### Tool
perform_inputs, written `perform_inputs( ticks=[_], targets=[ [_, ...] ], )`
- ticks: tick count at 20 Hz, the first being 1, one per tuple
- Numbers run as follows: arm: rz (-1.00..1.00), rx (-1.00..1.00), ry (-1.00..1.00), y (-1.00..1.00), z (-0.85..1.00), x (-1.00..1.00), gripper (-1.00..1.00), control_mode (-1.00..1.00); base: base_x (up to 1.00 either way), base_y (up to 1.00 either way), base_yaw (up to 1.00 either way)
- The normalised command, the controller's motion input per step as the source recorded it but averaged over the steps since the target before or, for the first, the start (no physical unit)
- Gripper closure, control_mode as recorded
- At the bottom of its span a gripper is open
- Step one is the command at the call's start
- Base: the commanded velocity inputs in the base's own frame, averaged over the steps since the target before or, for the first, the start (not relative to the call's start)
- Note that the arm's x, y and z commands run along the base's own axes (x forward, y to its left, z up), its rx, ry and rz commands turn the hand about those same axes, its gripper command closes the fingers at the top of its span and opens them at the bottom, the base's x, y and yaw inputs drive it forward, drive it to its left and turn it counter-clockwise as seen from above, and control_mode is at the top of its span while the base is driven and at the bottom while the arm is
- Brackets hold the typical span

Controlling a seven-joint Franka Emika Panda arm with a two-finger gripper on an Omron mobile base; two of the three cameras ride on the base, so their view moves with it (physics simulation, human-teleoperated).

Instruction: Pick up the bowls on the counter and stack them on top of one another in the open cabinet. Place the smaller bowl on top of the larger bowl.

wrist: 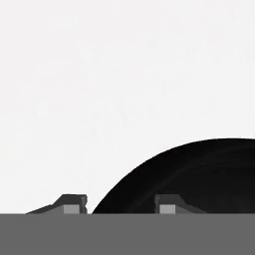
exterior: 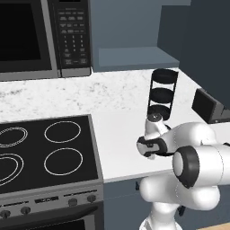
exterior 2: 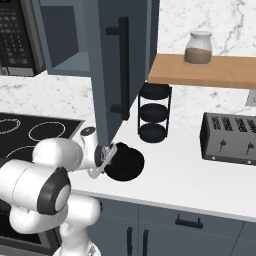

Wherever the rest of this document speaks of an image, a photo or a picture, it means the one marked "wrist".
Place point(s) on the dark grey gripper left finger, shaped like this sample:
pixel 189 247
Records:
pixel 70 200

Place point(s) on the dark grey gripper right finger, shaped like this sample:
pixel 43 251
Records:
pixel 169 200

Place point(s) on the black bowl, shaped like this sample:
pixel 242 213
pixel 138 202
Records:
pixel 212 172

